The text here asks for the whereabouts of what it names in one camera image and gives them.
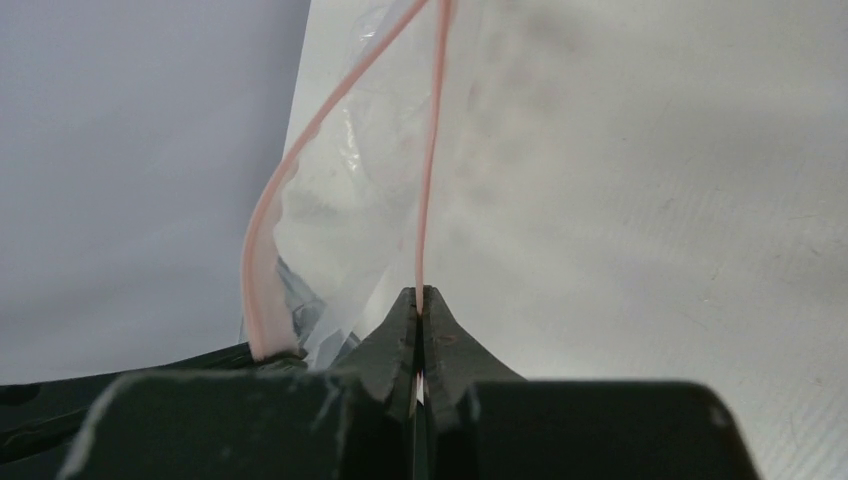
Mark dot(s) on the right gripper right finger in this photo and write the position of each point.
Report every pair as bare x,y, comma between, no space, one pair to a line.
485,421

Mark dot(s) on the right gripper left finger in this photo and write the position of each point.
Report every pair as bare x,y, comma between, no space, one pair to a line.
277,422

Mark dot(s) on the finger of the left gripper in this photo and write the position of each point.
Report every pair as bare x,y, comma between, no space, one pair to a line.
37,417

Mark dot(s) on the clear pink zip top bag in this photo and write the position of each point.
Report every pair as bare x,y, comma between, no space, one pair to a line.
340,224

